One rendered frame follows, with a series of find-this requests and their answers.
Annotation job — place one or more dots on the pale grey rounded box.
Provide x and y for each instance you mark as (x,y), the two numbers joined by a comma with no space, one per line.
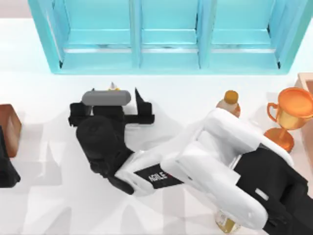
(106,98)

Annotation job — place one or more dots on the small white yellow object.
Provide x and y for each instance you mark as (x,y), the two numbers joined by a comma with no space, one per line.
(113,86)

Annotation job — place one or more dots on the light blue rack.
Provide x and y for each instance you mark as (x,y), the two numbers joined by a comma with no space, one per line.
(168,61)

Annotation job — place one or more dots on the brown block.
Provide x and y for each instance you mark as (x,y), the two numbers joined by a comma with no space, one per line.
(11,129)

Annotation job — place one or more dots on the brown-capped bottle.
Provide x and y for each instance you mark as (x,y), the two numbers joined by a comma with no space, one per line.
(231,99)

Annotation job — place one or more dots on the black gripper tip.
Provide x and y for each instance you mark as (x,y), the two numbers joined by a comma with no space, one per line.
(7,166)

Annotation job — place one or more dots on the yellow bottle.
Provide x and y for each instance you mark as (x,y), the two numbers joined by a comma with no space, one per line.
(226,224)

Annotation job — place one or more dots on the orange gold trophy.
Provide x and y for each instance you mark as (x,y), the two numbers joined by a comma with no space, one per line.
(289,115)

